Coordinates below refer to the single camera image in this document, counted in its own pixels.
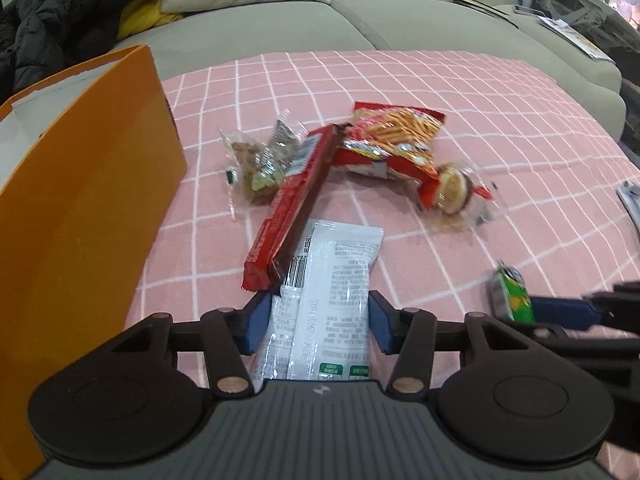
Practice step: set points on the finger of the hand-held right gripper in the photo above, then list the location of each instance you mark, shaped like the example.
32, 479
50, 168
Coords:
600, 355
565, 312

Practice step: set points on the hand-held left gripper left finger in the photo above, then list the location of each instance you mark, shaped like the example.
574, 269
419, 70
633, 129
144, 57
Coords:
256, 322

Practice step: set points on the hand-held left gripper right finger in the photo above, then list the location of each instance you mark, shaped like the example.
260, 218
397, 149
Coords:
384, 322

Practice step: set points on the green snack packet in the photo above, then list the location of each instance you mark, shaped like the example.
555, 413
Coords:
515, 300

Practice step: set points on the white snack packet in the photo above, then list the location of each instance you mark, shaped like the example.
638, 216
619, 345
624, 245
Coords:
340, 270

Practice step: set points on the long red bar packet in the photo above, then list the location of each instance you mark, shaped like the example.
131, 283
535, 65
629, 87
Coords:
295, 200

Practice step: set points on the clear round biscuit packet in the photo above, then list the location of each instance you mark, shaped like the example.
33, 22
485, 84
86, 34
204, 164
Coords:
452, 187

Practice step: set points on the clear nut packet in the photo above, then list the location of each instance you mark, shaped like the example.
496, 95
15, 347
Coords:
250, 160

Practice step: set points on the orange cardboard box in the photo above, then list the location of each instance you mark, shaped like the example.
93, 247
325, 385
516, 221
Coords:
100, 210

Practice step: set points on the red stick snack bag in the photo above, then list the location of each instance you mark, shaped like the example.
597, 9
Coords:
390, 130

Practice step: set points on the smartphone on sofa arm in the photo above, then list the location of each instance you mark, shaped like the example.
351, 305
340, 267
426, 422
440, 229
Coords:
527, 10

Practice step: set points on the pink checked tablecloth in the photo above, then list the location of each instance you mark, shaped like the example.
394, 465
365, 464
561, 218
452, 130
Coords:
450, 90

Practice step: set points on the books on sofa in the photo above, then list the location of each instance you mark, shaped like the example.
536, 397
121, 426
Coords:
572, 37

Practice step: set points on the beige sofa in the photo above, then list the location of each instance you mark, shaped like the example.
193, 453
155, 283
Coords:
300, 25

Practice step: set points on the dark book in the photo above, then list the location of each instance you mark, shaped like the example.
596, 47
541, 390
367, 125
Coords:
482, 7

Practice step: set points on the yellow cloth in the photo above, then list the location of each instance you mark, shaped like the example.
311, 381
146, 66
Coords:
145, 20

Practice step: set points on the black down jacket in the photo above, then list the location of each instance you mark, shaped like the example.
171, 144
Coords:
60, 10

